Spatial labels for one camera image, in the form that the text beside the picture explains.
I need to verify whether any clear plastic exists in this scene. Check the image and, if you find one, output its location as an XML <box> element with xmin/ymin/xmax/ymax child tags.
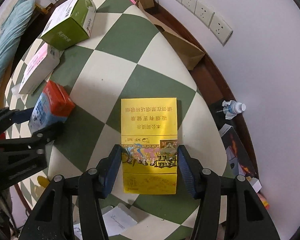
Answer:
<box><xmin>11</xmin><ymin>84</ymin><xmax>22</xmax><ymax>98</ymax></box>

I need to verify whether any blue white box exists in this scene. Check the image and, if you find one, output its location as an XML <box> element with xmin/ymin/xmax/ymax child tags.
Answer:
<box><xmin>101</xmin><ymin>203</ymin><xmax>138</xmax><ymax>237</ymax></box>

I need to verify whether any blue red milk carton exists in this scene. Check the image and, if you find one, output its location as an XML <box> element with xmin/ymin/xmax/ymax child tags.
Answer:
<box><xmin>29</xmin><ymin>81</ymin><xmax>75</xmax><ymax>134</ymax></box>

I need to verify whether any pink white box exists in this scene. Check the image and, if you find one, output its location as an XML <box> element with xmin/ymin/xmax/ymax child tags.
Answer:
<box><xmin>18</xmin><ymin>43</ymin><xmax>63</xmax><ymax>95</ymax></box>

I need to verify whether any yellow cigarette pack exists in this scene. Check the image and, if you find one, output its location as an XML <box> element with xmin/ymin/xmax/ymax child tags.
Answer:
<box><xmin>121</xmin><ymin>98</ymin><xmax>178</xmax><ymax>194</ymax></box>

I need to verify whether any green white box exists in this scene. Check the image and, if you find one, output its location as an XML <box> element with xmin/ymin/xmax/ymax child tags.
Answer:
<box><xmin>40</xmin><ymin>0</ymin><xmax>96</xmax><ymax>50</ymax></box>

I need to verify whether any light blue duvet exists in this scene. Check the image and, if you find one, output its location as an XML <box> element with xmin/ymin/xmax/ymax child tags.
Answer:
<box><xmin>0</xmin><ymin>0</ymin><xmax>37</xmax><ymax>106</ymax></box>

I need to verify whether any small plastic bottle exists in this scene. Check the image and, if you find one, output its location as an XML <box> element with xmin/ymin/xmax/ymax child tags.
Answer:
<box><xmin>222</xmin><ymin>100</ymin><xmax>246</xmax><ymax>120</ymax></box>

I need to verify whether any green white checkered tablecloth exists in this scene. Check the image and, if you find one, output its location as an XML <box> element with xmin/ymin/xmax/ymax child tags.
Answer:
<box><xmin>3</xmin><ymin>0</ymin><xmax>228</xmax><ymax>240</ymax></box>

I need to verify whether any brown paper bag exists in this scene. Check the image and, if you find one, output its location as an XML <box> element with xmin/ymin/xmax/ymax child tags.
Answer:
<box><xmin>136</xmin><ymin>0</ymin><xmax>205</xmax><ymax>70</ymax></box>

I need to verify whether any white wall socket strip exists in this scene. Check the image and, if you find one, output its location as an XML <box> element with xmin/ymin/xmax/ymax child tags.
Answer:
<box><xmin>176</xmin><ymin>0</ymin><xmax>233</xmax><ymax>46</ymax></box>

